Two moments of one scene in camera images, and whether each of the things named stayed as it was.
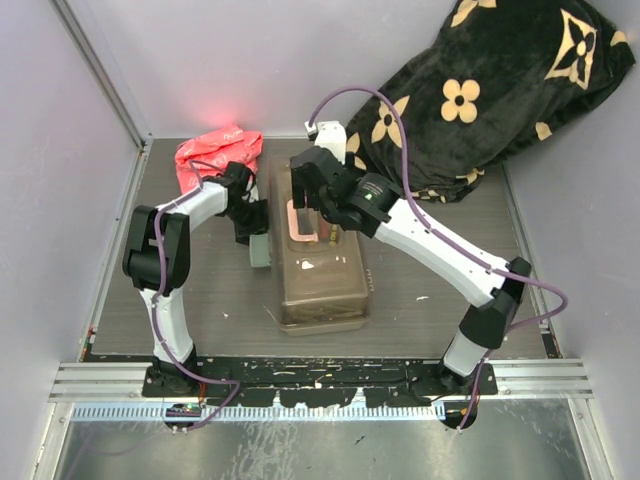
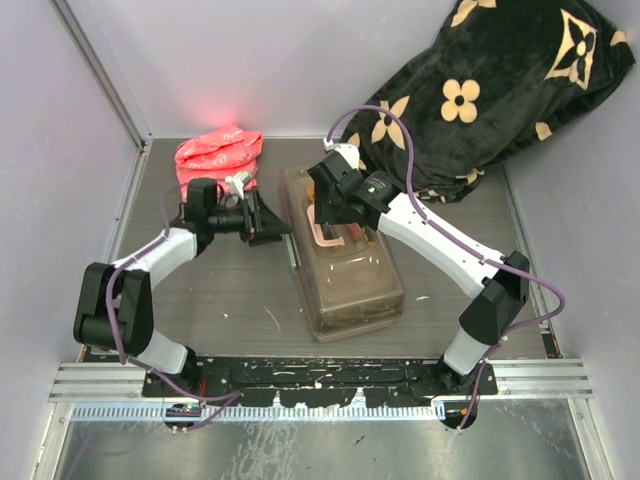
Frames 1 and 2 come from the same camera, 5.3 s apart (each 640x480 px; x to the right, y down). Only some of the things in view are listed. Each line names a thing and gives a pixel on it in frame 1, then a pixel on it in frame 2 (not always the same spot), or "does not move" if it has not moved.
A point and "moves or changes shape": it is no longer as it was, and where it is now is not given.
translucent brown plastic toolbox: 321,267 moves or changes shape
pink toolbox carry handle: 293,226 to 318,231
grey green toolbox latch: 259,250 to 293,250
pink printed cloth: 200,158 does not move
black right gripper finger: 298,187 to 323,194
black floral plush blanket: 499,74 does not move
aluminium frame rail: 124,380 does not move
